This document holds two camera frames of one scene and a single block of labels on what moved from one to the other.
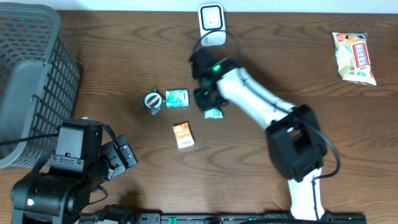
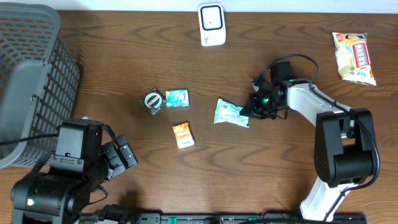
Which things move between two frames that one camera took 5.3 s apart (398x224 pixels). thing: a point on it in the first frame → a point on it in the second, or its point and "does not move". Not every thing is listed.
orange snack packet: [183, 135] does not move
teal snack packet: [177, 98] does not move
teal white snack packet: [212, 113] → [227, 112]
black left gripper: [125, 151] does not move
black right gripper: [201, 103] → [250, 109]
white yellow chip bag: [352, 57] does not move
